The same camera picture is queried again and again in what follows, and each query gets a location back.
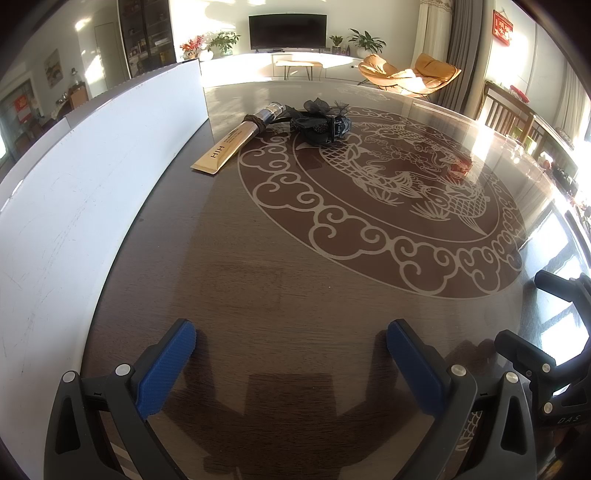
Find white interior door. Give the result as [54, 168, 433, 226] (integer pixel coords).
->
[94, 21, 116, 71]

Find wooden side table hairpin legs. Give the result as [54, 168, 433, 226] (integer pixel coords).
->
[275, 58, 324, 80]

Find black flat television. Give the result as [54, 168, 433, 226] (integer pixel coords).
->
[248, 12, 328, 51]

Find dark glass display cabinet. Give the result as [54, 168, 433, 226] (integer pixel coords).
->
[117, 0, 179, 79]

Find orange lounge chair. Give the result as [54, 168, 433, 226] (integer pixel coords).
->
[402, 52, 463, 97]
[358, 54, 417, 91]

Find green leafy potted plant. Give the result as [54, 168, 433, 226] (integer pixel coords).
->
[205, 31, 241, 57]

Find gold tube silver cap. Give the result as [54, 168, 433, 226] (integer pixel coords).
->
[190, 101, 284, 176]

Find red wall hanging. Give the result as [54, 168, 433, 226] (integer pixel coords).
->
[491, 10, 515, 47]

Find framed wall painting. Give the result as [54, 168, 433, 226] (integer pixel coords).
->
[43, 49, 62, 86]

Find grey curtain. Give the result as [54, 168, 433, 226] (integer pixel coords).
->
[443, 0, 495, 114]

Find black mesh flower hair clip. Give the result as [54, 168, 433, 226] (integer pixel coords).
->
[283, 96, 353, 148]

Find standing air conditioner with cover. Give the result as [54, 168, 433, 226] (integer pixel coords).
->
[417, 0, 456, 70]

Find brown patterned glass desktop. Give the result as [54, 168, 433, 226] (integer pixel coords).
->
[78, 78, 591, 480]

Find large potted plant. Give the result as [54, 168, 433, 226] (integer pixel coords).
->
[346, 28, 387, 59]

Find white television console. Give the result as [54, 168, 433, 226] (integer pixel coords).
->
[198, 48, 371, 84]

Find wooden dining chair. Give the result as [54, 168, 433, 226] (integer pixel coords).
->
[479, 80, 539, 137]

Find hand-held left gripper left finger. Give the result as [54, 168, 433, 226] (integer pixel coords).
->
[44, 318, 198, 480]

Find cluttered side shelf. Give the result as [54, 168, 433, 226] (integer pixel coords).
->
[536, 124, 591, 209]

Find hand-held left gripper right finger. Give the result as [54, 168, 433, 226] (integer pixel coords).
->
[386, 320, 539, 480]

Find red flowers in vase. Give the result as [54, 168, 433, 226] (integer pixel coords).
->
[180, 35, 206, 61]

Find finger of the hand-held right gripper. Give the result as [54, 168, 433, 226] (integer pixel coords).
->
[494, 329, 585, 415]
[534, 268, 591, 334]

